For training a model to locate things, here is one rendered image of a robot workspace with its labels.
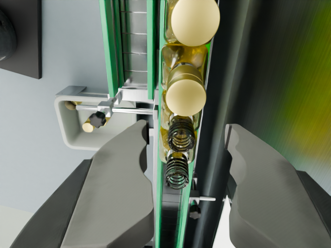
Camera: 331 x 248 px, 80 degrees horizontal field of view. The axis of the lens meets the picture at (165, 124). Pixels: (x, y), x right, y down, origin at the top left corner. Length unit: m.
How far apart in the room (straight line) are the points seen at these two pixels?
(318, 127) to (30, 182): 0.99
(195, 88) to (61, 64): 0.55
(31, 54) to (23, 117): 0.24
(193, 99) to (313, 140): 0.12
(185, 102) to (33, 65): 0.58
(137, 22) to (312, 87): 0.33
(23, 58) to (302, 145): 0.67
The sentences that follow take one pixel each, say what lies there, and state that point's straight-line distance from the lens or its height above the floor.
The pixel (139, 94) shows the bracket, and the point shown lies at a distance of 0.47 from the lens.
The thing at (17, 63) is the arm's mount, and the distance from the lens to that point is 0.72.
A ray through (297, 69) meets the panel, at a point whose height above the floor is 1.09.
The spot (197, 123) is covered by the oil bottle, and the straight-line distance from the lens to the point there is 0.26.
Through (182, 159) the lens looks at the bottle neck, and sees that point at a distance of 0.26.
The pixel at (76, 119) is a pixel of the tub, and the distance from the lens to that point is 0.69.
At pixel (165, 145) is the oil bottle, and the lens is 0.28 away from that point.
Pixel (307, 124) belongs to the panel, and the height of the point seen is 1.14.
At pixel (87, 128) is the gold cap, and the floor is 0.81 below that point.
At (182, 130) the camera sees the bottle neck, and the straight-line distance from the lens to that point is 0.20.
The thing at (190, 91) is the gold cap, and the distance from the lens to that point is 0.16.
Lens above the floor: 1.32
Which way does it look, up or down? 60 degrees down
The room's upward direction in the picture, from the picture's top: 173 degrees counter-clockwise
